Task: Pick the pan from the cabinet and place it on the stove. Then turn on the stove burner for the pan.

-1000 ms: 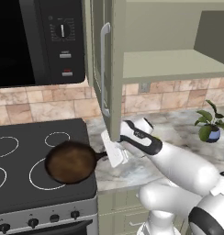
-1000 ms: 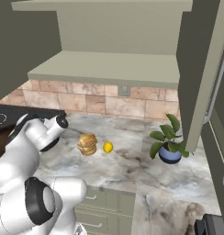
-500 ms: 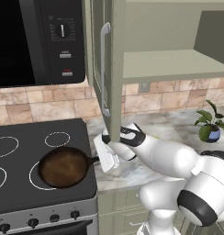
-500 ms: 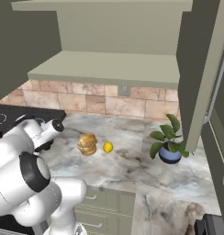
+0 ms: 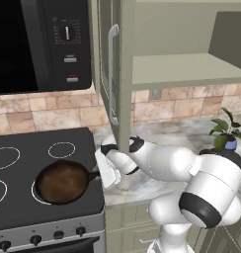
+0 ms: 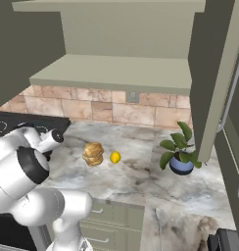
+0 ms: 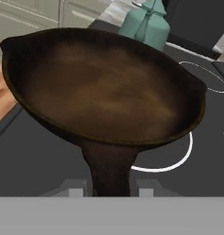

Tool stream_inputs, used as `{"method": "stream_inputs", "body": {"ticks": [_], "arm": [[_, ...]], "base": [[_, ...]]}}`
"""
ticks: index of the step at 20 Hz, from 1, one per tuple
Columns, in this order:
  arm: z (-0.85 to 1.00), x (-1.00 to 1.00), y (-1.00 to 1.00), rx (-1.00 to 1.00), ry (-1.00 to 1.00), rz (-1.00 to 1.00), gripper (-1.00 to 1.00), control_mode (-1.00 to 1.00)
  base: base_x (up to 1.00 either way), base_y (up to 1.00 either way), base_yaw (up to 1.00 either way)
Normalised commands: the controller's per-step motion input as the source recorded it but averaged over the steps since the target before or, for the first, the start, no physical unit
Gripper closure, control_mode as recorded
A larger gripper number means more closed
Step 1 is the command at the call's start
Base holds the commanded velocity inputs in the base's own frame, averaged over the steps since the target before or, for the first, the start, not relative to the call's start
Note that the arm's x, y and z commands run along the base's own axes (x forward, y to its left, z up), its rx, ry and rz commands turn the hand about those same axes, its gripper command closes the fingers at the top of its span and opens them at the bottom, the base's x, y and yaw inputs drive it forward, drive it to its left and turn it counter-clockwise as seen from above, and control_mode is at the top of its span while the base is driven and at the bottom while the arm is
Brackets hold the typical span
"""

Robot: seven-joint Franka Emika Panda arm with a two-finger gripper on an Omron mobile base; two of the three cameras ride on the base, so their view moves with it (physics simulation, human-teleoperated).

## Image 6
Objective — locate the black appliance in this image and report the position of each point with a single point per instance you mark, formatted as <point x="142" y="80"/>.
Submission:
<point x="224" y="241"/>

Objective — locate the olive drawer front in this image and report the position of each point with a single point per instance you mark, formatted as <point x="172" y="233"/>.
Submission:
<point x="121" y="238"/>
<point x="124" y="214"/>

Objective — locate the grey wall outlet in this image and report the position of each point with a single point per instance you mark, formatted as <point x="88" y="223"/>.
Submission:
<point x="132" y="96"/>

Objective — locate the black hob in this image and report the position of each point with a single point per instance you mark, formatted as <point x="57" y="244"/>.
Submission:
<point x="43" y="122"/>

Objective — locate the black oven door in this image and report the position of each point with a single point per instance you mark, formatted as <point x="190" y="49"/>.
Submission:
<point x="10" y="233"/>

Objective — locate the olive tall cabinet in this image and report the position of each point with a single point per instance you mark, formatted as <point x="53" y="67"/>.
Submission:
<point x="230" y="170"/>

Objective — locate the brown bread sandwich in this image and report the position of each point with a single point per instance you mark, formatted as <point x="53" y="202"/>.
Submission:
<point x="93" y="154"/>

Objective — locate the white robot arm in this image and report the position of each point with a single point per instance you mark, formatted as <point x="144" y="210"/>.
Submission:
<point x="17" y="176"/>

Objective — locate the yellow lemon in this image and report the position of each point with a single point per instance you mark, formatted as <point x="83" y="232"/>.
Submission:
<point x="115" y="157"/>

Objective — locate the green plant in blue pot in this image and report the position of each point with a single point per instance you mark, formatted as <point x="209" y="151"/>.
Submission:
<point x="181" y="160"/>

